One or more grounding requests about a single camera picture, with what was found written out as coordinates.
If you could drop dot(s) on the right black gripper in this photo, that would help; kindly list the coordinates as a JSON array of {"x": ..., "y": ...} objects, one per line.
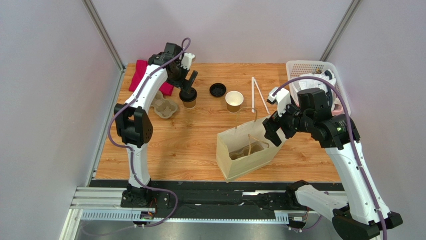
[{"x": 277, "y": 123}]

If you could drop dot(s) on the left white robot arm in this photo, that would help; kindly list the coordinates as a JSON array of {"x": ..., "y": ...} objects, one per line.
[{"x": 132, "y": 120}]

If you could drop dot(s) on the pink strap item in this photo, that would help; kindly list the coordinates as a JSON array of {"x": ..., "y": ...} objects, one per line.
[{"x": 338, "y": 110}]

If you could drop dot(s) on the white plastic basket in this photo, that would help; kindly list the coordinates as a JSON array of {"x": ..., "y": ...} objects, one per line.
[{"x": 296, "y": 68}]

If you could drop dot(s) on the folded red cloth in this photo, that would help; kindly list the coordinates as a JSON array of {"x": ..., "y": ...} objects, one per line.
[{"x": 140, "y": 70}]

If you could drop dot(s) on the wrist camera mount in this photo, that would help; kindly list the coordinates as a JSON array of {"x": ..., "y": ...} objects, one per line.
[
  {"x": 281, "y": 98},
  {"x": 187, "y": 60}
]

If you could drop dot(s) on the pulp cup carrier tray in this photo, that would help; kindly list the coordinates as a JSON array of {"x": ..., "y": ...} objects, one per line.
[
  {"x": 164, "y": 108},
  {"x": 246, "y": 151}
]

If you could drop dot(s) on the brown paper bag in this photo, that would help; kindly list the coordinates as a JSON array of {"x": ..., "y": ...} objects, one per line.
[{"x": 238, "y": 137}]

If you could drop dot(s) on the brown paper cup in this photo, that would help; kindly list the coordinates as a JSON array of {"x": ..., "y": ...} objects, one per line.
[
  {"x": 190, "y": 104},
  {"x": 234, "y": 101}
]

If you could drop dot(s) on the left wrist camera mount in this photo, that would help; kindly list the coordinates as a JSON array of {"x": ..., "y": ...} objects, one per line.
[{"x": 187, "y": 60}]

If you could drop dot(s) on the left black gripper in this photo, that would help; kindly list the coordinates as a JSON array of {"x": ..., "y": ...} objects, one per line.
[{"x": 187, "y": 84}]

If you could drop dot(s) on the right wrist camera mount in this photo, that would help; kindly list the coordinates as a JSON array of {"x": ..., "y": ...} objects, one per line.
[{"x": 281, "y": 98}]

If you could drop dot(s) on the white crumpled garment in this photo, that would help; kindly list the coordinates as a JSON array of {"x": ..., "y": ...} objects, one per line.
[{"x": 327, "y": 76}]

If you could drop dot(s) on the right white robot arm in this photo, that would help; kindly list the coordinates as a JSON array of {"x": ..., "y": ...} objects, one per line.
[{"x": 364, "y": 216}]

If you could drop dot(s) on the black cup lid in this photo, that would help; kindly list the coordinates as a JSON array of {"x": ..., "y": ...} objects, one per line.
[
  {"x": 218, "y": 90},
  {"x": 188, "y": 96}
]

